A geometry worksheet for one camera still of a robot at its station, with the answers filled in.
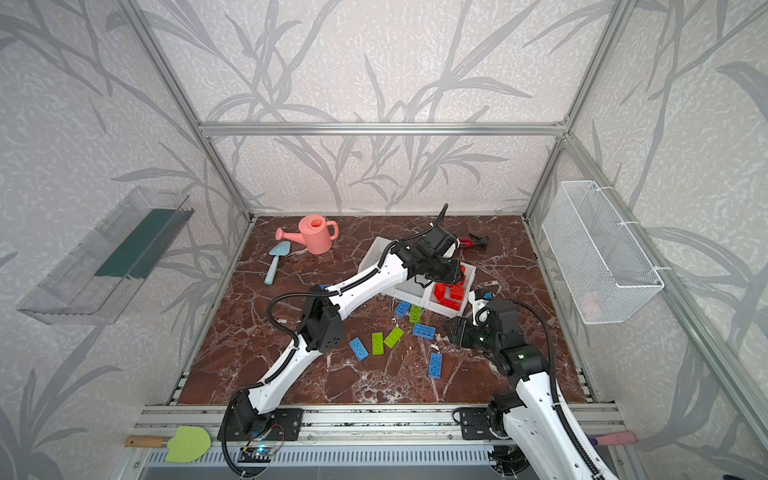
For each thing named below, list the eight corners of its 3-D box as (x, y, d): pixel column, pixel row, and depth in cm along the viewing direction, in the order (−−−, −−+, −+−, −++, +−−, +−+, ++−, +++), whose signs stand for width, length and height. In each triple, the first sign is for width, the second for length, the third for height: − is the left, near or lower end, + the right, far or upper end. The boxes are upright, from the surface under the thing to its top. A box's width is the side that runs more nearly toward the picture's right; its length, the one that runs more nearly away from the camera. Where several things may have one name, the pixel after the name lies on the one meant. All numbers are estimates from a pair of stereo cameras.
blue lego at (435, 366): (427, 377, 83) (428, 375, 81) (429, 355, 87) (430, 351, 85) (440, 380, 83) (441, 377, 81) (442, 357, 87) (443, 353, 85)
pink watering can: (285, 255, 111) (275, 234, 102) (291, 236, 117) (282, 215, 107) (336, 255, 111) (330, 234, 102) (339, 236, 117) (334, 215, 107)
